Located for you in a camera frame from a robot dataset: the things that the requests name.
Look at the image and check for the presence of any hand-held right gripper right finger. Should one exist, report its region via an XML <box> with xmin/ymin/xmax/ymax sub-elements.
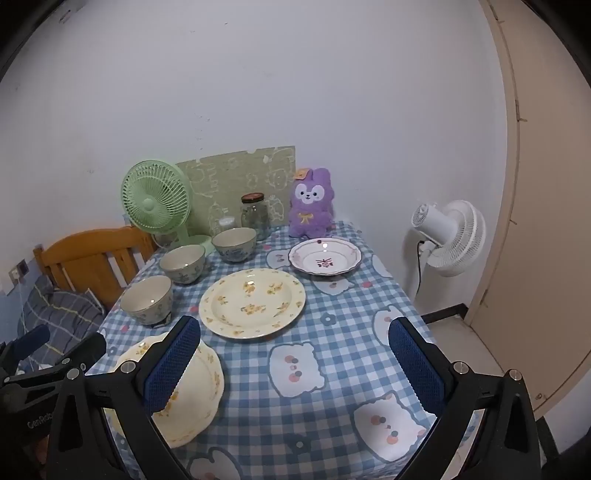
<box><xmin>388</xmin><ymin>316</ymin><xmax>543</xmax><ymax>480</ymax></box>

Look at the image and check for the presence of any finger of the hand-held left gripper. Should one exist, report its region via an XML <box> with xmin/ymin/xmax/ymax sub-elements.
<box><xmin>0</xmin><ymin>324</ymin><xmax>51</xmax><ymax>370</ymax></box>
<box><xmin>2</xmin><ymin>331</ymin><xmax>108</xmax><ymax>386</ymax></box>

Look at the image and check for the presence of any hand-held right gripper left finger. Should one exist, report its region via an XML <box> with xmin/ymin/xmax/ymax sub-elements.
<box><xmin>44</xmin><ymin>315</ymin><xmax>201</xmax><ymax>480</ymax></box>

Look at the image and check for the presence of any scalloped yellow flower plate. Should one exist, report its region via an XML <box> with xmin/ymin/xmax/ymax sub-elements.
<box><xmin>113</xmin><ymin>335</ymin><xmax>225</xmax><ymax>448</ymax></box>

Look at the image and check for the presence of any floral ceramic bowl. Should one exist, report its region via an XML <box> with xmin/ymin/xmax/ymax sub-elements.
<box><xmin>120</xmin><ymin>275</ymin><xmax>174</xmax><ymax>326</ymax></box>
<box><xmin>160</xmin><ymin>244</ymin><xmax>206</xmax><ymax>285</ymax></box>
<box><xmin>212</xmin><ymin>227</ymin><xmax>258</xmax><ymax>264</ymax></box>

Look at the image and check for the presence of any white plate with red pattern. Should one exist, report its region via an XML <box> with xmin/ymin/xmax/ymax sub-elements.
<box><xmin>199</xmin><ymin>268</ymin><xmax>307</xmax><ymax>341</ymax></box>

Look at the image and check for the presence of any white red-patterned plate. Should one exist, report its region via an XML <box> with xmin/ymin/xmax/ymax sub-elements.
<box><xmin>288</xmin><ymin>237</ymin><xmax>364</xmax><ymax>277</ymax></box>

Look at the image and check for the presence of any blue checked printed tablecloth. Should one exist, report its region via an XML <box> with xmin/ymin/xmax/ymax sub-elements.
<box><xmin>85</xmin><ymin>220</ymin><xmax>483</xmax><ymax>480</ymax></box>

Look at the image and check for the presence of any white standing fan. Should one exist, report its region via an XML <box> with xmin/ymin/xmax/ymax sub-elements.
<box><xmin>411</xmin><ymin>199</ymin><xmax>486</xmax><ymax>278</ymax></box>

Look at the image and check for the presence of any green table fan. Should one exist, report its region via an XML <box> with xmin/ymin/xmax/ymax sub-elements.
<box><xmin>121</xmin><ymin>159</ymin><xmax>215</xmax><ymax>257</ymax></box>

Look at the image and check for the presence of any glass jar with dark lid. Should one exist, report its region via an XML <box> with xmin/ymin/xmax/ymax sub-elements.
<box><xmin>240</xmin><ymin>193</ymin><xmax>271</xmax><ymax>241</ymax></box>

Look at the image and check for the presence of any purple plush toy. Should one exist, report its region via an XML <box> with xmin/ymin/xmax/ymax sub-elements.
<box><xmin>288</xmin><ymin>167</ymin><xmax>335</xmax><ymax>239</ymax></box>

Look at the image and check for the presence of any beige door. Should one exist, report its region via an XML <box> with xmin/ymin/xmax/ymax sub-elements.
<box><xmin>464</xmin><ymin>0</ymin><xmax>591</xmax><ymax>416</ymax></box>

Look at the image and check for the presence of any green cartoon printed board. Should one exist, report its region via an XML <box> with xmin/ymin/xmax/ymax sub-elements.
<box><xmin>175</xmin><ymin>146</ymin><xmax>296</xmax><ymax>238</ymax></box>

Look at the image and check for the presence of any black fan power cable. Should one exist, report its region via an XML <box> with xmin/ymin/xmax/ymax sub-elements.
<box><xmin>414</xmin><ymin>239</ymin><xmax>426</xmax><ymax>298</ymax></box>

